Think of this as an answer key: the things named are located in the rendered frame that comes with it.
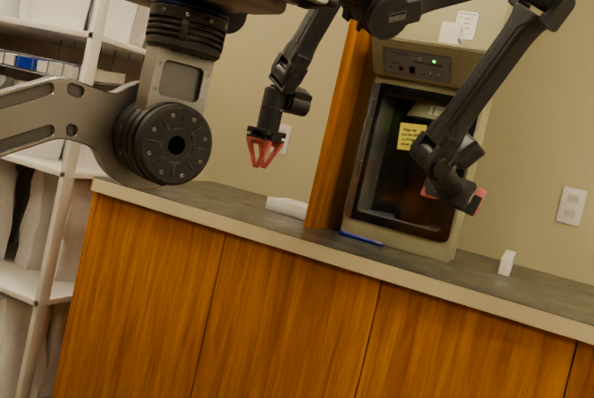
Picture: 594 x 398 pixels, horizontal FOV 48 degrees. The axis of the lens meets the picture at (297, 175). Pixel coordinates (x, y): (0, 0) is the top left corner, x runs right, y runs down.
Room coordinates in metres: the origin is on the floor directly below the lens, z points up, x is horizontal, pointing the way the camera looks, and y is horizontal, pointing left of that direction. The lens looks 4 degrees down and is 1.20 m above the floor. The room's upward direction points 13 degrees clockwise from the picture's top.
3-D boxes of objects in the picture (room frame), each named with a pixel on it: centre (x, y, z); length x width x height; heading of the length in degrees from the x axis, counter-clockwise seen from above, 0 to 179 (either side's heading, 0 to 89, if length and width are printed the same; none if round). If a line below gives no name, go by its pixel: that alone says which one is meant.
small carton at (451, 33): (1.82, -0.32, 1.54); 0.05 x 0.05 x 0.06; 67
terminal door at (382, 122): (1.88, -0.30, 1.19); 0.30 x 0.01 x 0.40; 66
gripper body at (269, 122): (1.71, 0.10, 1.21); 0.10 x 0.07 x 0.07; 156
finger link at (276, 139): (1.72, 0.09, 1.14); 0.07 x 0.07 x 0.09; 66
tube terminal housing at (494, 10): (2.01, -0.36, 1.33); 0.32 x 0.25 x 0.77; 66
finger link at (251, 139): (1.71, 0.10, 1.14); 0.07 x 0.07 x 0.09; 66
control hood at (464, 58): (1.84, -0.28, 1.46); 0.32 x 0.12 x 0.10; 66
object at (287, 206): (2.13, -0.02, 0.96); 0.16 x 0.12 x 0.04; 60
